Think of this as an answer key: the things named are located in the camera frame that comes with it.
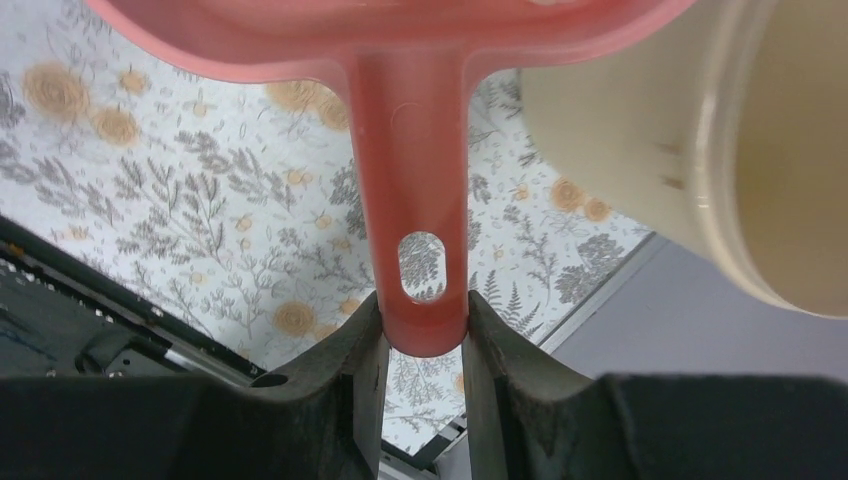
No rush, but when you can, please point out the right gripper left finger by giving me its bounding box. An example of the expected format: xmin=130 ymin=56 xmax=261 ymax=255
xmin=1 ymin=296 xmax=389 ymax=479

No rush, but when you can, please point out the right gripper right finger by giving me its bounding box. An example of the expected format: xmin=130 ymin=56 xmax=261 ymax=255
xmin=462 ymin=292 xmax=847 ymax=479

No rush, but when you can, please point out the pink plastic dustpan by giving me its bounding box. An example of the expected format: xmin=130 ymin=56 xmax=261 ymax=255
xmin=91 ymin=0 xmax=687 ymax=358

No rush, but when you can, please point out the floral tablecloth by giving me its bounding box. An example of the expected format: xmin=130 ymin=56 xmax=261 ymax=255
xmin=0 ymin=0 xmax=657 ymax=458

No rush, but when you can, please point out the beige paper bucket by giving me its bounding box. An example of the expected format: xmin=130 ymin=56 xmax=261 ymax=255
xmin=520 ymin=0 xmax=847 ymax=319

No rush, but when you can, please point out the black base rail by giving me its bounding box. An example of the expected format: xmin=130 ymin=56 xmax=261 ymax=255
xmin=0 ymin=215 xmax=468 ymax=475

